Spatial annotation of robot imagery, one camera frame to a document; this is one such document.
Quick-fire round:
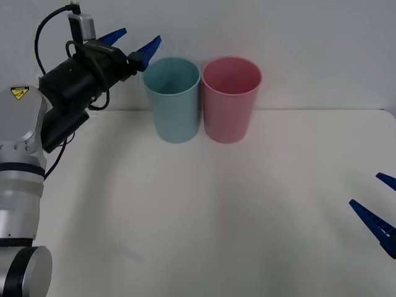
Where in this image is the pink plastic bin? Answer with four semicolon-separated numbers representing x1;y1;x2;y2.
201;56;263;145

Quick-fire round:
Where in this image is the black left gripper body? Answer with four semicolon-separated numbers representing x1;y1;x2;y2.
73;41;137;90

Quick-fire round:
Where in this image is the pale blue plastic bin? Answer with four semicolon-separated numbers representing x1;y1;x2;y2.
142;56;202;144

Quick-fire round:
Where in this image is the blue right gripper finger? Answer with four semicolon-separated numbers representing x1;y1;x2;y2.
348;199;396;259
375;172;396;191

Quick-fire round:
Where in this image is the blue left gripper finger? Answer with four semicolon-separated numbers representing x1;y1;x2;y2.
125;35;163;75
97;28;128;48

